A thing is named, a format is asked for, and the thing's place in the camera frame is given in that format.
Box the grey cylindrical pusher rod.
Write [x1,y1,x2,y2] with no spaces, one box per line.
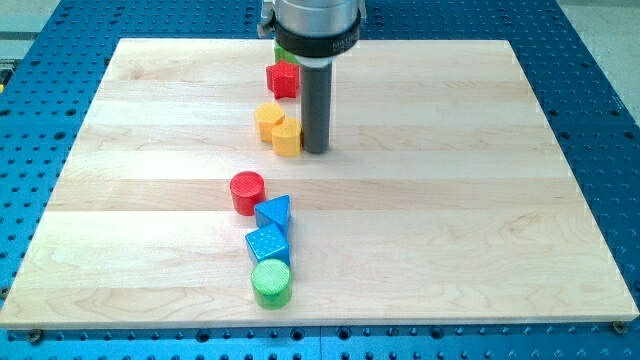
[301,63,332,154]

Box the red cylinder block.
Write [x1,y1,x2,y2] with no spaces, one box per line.
[229,171,266,216]

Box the red star block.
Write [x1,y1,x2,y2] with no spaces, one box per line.
[266,60,300,99]

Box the blue cube block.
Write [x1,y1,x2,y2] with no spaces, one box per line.
[245,224,290,265]

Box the yellow hexagon block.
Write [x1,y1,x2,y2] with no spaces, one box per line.
[253,103,285,142]

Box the light wooden board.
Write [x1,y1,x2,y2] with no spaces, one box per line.
[1,38,638,330]

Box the blue triangle block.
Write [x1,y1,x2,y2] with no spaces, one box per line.
[254,195,291,236]

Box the green cylinder block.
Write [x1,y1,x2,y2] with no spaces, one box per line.
[251,259,292,309]

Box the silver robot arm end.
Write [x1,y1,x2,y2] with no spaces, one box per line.
[257,0,367,67]

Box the yellow cylinder block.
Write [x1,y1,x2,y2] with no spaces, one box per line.
[272,117,302,157]

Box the green block behind arm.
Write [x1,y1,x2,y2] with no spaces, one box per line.
[273,42,299,65]

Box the blue perforated metal table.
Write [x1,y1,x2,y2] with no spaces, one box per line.
[1,1,639,359]

